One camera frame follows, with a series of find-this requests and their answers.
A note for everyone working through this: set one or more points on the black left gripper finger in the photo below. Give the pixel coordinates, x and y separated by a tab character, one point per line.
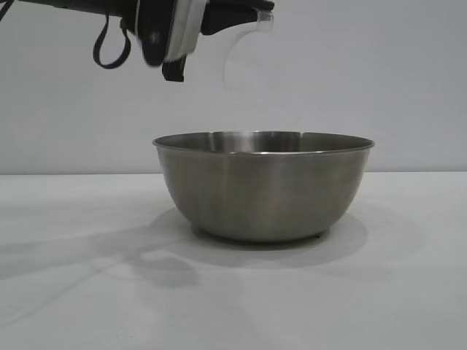
241	5
226	22

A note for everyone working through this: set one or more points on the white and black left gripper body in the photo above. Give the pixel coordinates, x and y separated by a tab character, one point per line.
188	25

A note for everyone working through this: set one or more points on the clear plastic measuring cup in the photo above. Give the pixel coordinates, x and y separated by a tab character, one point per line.
268	20

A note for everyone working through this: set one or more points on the stainless steel mixing bowl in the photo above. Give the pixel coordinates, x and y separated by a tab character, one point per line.
262	193

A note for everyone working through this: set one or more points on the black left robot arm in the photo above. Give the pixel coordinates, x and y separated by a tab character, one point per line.
91	6

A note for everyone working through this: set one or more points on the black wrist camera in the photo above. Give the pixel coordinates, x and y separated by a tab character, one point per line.
153	36

